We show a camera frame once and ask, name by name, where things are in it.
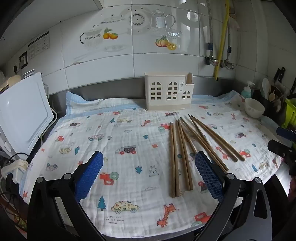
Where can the metal angle valve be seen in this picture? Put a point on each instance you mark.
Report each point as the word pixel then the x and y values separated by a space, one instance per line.
pixel 211 60
pixel 227 64

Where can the printed cartoon cloth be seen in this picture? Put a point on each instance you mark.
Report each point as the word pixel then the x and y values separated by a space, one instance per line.
pixel 129 166

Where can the white bowl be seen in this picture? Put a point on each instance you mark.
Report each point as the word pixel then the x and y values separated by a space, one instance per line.
pixel 254 109

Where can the black wall socket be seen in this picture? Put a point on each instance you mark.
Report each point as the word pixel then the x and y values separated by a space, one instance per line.
pixel 23 59

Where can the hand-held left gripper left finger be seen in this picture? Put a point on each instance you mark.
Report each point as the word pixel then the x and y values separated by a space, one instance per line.
pixel 90 176

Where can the black and white wall label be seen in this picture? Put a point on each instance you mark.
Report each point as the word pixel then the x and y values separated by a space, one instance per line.
pixel 39 44

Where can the white plastic spoon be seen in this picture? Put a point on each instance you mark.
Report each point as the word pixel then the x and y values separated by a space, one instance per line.
pixel 266 85

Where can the white power strip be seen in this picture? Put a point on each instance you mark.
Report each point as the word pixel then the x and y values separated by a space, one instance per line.
pixel 16 168

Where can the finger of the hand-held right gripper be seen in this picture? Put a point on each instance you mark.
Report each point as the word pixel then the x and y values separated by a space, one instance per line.
pixel 278 148
pixel 285 134

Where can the bunch of brown chopsticks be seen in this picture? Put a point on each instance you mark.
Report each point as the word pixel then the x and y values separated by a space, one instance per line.
pixel 172 162

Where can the beige appliance lid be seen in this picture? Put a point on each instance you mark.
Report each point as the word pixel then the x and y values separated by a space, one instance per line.
pixel 11 82

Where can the green plastic rack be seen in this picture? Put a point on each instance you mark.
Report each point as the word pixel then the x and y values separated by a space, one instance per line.
pixel 291 113

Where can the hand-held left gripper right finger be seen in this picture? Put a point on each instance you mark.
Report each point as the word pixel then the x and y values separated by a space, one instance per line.
pixel 209 176

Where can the teal soap dispenser bottle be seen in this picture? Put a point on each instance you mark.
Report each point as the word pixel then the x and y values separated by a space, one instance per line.
pixel 246 92

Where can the dark utensil jar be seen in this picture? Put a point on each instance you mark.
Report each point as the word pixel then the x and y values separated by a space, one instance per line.
pixel 268 107

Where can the cream plastic utensil holder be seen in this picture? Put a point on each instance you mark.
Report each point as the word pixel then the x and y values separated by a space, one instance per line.
pixel 161 99

